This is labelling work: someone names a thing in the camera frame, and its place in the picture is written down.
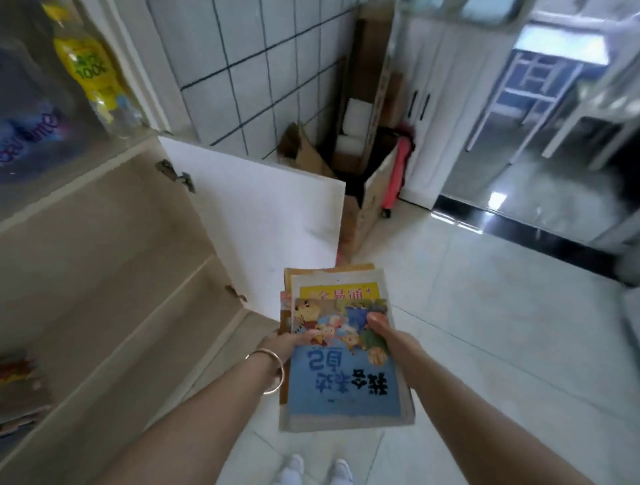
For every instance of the person's left hand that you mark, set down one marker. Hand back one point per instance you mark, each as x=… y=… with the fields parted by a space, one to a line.
x=280 y=349

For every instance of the person's right hand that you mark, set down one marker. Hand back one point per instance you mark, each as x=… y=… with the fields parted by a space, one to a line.
x=392 y=339

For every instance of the person's right thumb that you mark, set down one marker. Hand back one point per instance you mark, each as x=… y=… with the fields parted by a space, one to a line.
x=378 y=322

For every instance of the person's left thumb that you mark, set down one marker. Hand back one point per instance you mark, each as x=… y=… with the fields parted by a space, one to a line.
x=306 y=337

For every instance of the small colourful book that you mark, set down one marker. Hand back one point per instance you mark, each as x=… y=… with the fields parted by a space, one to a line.
x=285 y=312

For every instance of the yellow cover workbook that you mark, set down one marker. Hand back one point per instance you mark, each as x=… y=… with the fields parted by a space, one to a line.
x=335 y=292

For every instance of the blue cartoon picture book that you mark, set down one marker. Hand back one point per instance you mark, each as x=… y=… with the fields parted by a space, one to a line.
x=345 y=379

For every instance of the orange book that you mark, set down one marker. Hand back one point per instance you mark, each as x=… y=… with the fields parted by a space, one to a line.
x=300 y=271

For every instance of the person's left forearm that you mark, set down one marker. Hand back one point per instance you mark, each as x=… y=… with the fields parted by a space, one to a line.
x=200 y=424

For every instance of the person's right forearm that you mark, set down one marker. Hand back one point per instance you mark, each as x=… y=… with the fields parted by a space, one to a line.
x=490 y=414

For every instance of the metal door hinge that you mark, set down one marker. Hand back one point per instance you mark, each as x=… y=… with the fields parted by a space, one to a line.
x=176 y=174
x=236 y=294

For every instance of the white cabinet door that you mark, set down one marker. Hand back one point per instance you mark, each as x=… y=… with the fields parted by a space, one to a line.
x=260 y=225

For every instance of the open cardboard box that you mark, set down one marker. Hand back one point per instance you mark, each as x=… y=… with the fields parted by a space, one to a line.
x=372 y=195

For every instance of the person's left white shoe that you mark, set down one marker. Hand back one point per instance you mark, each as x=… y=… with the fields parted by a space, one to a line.
x=292 y=470

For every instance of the person's white shoe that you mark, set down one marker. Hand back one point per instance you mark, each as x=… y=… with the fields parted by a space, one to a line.
x=292 y=470
x=343 y=472

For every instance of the person's right white shoe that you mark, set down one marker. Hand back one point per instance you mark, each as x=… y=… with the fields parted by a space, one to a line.
x=343 y=472

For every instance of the red folding cart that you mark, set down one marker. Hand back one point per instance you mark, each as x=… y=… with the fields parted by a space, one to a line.
x=397 y=175

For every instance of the white foam block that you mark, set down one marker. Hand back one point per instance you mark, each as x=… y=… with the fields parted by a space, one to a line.
x=350 y=145
x=359 y=117

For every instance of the beige open cabinet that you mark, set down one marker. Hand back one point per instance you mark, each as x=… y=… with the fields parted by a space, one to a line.
x=120 y=280

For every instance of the white cupboard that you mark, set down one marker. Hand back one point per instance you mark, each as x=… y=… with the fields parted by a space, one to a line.
x=450 y=100

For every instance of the tall flat cardboard sheet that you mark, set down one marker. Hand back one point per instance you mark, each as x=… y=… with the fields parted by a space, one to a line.
x=370 y=60

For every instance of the pile of books and papers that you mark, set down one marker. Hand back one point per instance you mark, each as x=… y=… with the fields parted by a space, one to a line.
x=22 y=394

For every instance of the white chair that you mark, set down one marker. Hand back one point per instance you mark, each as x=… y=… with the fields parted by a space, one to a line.
x=600 y=105

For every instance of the blue printed plastic bag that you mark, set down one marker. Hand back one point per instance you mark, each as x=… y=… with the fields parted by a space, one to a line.
x=30 y=140

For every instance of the yellow label plastic bottle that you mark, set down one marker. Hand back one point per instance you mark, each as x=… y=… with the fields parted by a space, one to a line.
x=90 y=65

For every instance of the white frame table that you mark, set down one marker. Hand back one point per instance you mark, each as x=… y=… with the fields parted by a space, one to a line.
x=545 y=55

